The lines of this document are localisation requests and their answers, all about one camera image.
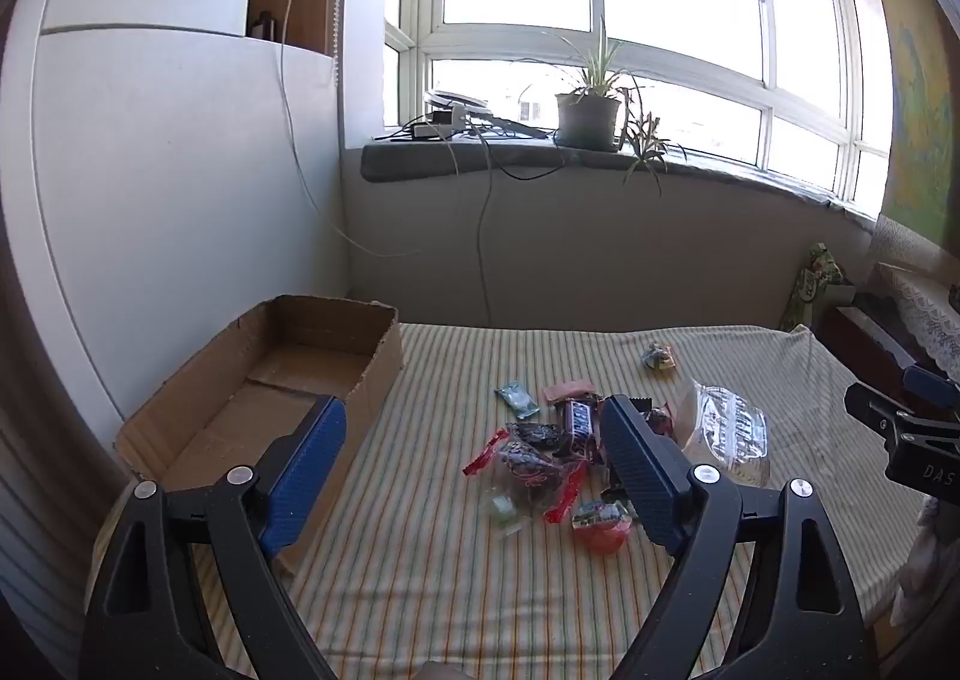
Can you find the green printed bag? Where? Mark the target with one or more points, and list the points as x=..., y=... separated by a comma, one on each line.
x=814, y=283

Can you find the dark printed snack packet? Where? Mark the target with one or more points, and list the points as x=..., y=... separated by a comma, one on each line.
x=534, y=434

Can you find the pink snack packet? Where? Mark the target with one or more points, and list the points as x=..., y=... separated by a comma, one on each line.
x=568, y=391

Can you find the small colourful candy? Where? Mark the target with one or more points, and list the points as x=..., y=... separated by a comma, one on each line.
x=658, y=356

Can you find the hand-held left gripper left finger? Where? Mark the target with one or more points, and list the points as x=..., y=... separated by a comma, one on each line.
x=307, y=477

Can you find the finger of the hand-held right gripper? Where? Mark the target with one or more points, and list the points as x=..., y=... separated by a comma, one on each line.
x=930, y=384
x=877, y=410

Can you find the white radiator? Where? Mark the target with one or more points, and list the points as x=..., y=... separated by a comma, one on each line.
x=30, y=537

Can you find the white lace cloth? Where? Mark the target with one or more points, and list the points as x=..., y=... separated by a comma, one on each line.
x=926, y=309

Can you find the cardboard box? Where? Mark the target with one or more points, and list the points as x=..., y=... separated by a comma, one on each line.
x=225, y=410

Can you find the potted spider plant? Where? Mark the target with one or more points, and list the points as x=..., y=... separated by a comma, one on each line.
x=589, y=118

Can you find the grey window sill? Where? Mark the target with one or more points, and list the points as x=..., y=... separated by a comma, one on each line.
x=465, y=159

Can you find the red jelly cup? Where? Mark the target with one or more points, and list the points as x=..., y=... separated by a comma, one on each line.
x=600, y=526

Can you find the clear bread bag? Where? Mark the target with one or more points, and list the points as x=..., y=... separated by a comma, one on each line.
x=724, y=429

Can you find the white cabinet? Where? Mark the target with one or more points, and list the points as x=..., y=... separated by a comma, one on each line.
x=172, y=163

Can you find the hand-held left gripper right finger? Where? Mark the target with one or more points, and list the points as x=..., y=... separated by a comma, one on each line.
x=645, y=477

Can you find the striped bed sheet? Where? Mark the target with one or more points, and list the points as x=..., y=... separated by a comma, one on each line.
x=450, y=575

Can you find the white power adapter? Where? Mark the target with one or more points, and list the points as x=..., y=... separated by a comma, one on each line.
x=435, y=125

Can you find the dark red snack packet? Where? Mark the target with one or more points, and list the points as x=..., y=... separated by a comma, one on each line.
x=660, y=421

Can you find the teal candy packet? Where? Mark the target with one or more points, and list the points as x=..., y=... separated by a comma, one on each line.
x=517, y=400

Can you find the dark wooden furniture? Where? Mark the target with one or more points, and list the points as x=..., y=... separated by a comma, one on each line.
x=862, y=343

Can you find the brown chocolate bar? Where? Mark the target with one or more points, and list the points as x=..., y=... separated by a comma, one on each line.
x=580, y=425

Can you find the clear bag with red ends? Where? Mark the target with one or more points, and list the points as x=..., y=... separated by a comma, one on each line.
x=525, y=477

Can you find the black flat device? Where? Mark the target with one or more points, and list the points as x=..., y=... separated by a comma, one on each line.
x=521, y=127

